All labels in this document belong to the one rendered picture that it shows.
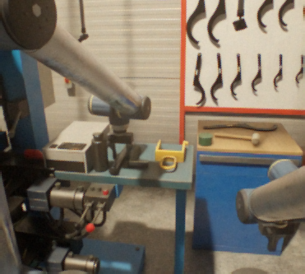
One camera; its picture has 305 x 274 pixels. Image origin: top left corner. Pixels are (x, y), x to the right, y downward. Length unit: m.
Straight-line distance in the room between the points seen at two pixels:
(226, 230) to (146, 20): 2.13
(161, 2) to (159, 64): 0.63
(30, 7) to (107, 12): 2.55
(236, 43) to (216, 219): 1.70
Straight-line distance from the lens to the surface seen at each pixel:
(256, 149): 2.02
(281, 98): 3.15
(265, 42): 3.00
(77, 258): 1.77
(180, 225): 1.75
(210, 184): 2.11
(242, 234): 2.42
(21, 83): 1.69
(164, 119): 3.17
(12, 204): 1.47
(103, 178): 1.43
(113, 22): 3.08
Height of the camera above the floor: 1.79
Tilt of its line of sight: 20 degrees down
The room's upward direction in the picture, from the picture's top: 1 degrees counter-clockwise
